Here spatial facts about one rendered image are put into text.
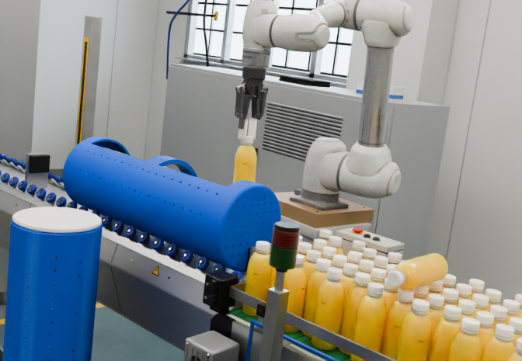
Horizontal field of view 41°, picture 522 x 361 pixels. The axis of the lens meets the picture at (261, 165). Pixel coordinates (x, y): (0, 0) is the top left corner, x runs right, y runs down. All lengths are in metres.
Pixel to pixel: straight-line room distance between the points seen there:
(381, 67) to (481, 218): 2.49
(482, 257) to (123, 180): 3.07
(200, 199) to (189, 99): 2.95
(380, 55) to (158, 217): 0.99
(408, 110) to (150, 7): 4.53
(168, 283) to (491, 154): 3.02
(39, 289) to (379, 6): 1.50
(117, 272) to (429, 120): 2.13
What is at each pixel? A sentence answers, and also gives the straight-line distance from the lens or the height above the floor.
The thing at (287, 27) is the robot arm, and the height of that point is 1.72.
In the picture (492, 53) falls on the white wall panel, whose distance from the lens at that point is 4.93.
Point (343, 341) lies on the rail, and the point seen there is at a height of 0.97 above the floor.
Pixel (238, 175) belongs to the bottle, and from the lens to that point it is 2.26.
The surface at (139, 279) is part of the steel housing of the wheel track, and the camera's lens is 2.45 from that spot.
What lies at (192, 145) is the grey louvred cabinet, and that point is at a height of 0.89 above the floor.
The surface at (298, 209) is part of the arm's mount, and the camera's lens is 2.76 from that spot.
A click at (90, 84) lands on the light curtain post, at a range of 3.44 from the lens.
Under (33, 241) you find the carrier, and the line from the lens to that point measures 2.26.
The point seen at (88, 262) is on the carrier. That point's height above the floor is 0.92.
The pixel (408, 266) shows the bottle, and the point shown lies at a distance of 1.76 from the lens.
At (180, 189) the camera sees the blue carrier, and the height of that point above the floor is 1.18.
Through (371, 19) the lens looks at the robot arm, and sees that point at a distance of 2.60.
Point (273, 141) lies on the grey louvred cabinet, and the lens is 4.38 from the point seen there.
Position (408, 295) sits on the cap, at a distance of 1.78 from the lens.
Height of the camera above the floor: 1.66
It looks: 10 degrees down
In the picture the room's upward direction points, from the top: 7 degrees clockwise
